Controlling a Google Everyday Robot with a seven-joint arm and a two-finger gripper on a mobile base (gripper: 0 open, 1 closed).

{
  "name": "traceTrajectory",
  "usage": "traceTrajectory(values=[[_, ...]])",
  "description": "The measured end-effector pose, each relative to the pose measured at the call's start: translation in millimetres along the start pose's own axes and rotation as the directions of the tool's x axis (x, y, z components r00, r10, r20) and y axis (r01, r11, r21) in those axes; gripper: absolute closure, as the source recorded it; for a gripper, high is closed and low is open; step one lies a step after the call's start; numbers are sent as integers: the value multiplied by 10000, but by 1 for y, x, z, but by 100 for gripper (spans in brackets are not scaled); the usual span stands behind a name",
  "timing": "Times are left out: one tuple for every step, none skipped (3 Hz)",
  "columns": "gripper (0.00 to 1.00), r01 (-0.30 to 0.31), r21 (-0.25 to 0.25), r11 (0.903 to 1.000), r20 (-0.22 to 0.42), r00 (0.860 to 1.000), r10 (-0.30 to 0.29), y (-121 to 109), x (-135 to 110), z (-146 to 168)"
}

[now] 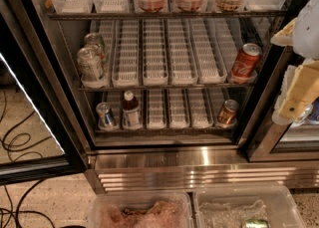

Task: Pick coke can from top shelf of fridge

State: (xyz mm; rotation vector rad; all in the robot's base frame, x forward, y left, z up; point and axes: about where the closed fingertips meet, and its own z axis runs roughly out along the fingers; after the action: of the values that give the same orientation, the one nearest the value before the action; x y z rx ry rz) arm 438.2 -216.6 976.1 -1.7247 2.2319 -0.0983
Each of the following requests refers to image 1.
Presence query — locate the right clear plastic bin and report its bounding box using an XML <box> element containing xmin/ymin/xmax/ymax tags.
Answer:
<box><xmin>193</xmin><ymin>182</ymin><xmax>306</xmax><ymax>228</ymax></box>

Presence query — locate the blue silver can bottom shelf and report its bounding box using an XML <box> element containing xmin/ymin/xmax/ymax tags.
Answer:
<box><xmin>96</xmin><ymin>103</ymin><xmax>117</xmax><ymax>130</ymax></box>

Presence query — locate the open glass fridge door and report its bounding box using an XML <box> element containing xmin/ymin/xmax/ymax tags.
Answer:
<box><xmin>0</xmin><ymin>0</ymin><xmax>87</xmax><ymax>185</ymax></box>

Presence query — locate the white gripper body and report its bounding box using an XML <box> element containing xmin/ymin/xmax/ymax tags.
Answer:
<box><xmin>292</xmin><ymin>0</ymin><xmax>319</xmax><ymax>60</ymax></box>

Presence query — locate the front silver can middle shelf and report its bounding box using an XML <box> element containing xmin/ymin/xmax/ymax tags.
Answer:
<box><xmin>77</xmin><ymin>47</ymin><xmax>104</xmax><ymax>82</ymax></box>

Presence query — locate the red coke can middle shelf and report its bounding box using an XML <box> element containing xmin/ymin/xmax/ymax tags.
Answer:
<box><xmin>231</xmin><ymin>43</ymin><xmax>261</xmax><ymax>79</ymax></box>

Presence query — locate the green can in bin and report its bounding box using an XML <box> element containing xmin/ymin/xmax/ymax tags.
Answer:
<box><xmin>242</xmin><ymin>219</ymin><xmax>270</xmax><ymax>228</ymax></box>

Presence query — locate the orange can bottom shelf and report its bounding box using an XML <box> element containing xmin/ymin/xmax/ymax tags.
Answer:
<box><xmin>217</xmin><ymin>100</ymin><xmax>239</xmax><ymax>125</ymax></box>

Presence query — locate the brown bottle white cap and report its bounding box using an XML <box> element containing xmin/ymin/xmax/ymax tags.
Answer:
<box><xmin>122</xmin><ymin>91</ymin><xmax>141</xmax><ymax>127</ymax></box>

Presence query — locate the stainless steel fridge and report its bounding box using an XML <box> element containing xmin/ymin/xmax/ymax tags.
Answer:
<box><xmin>0</xmin><ymin>0</ymin><xmax>319</xmax><ymax>194</ymax></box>

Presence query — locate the clear plastic bin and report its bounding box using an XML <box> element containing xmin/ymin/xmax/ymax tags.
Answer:
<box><xmin>87</xmin><ymin>191</ymin><xmax>193</xmax><ymax>228</ymax></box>
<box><xmin>193</xmin><ymin>182</ymin><xmax>306</xmax><ymax>228</ymax></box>

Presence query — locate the rear silver can middle shelf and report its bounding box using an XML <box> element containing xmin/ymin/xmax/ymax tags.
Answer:
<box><xmin>84</xmin><ymin>32</ymin><xmax>109</xmax><ymax>69</ymax></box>

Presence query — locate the left clear plastic bin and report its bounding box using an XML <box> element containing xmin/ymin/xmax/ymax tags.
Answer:
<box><xmin>87</xmin><ymin>191</ymin><xmax>193</xmax><ymax>228</ymax></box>

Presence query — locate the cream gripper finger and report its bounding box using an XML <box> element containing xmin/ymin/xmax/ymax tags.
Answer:
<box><xmin>272</xmin><ymin>60</ymin><xmax>319</xmax><ymax>125</ymax></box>
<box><xmin>270</xmin><ymin>18</ymin><xmax>297</xmax><ymax>47</ymax></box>

